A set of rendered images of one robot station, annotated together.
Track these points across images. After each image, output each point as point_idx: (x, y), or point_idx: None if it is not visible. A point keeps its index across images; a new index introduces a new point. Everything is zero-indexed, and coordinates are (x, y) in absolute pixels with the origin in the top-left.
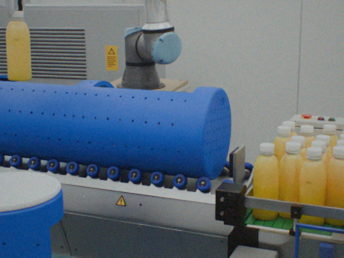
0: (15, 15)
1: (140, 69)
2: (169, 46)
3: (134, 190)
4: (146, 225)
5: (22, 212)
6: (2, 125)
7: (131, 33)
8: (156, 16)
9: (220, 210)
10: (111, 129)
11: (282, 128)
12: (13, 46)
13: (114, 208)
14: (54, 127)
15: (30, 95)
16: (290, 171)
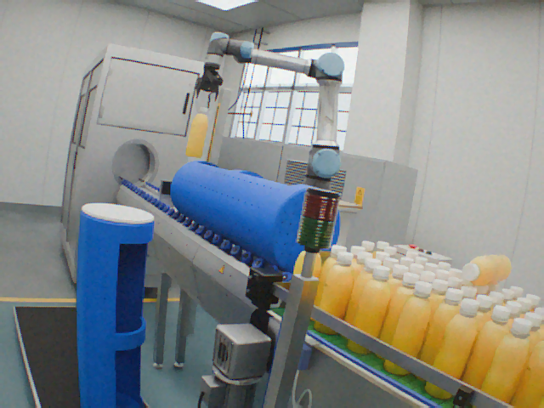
0: (200, 110)
1: (311, 181)
2: (326, 161)
3: (230, 263)
4: (229, 294)
5: (100, 222)
6: (183, 191)
7: (311, 150)
8: (322, 134)
9: (249, 287)
10: (225, 205)
11: (364, 242)
12: (191, 130)
13: (217, 273)
14: (201, 197)
15: (203, 172)
16: (324, 273)
